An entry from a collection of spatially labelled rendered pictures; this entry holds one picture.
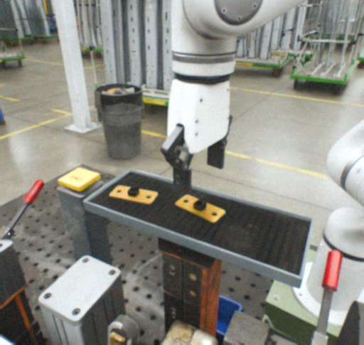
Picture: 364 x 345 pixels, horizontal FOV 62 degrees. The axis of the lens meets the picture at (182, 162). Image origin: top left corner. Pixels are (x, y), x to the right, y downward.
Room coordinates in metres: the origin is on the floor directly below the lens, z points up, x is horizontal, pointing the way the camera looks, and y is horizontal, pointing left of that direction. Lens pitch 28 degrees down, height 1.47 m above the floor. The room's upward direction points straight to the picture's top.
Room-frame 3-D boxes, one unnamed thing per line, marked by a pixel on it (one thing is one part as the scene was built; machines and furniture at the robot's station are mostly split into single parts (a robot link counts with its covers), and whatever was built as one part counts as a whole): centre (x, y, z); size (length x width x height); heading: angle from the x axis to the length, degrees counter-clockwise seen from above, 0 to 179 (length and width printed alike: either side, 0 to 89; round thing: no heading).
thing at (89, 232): (0.53, 0.21, 0.92); 0.08 x 0.08 x 0.44; 63
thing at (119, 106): (3.06, 0.65, 0.36); 0.54 x 0.50 x 0.73; 148
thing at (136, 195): (0.46, 0.09, 1.17); 0.08 x 0.04 x 0.01; 72
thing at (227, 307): (0.50, -0.09, 0.74); 0.11 x 0.10 x 0.09; 63
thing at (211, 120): (0.42, -0.03, 1.34); 0.10 x 0.07 x 0.11; 142
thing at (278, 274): (0.41, -0.02, 1.16); 0.37 x 0.14 x 0.02; 63
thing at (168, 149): (0.39, 0.00, 1.31); 0.08 x 0.01 x 0.06; 142
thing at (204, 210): (0.42, -0.03, 1.17); 0.08 x 0.04 x 0.01; 52
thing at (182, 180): (0.38, 0.01, 1.26); 0.03 x 0.03 x 0.07; 52
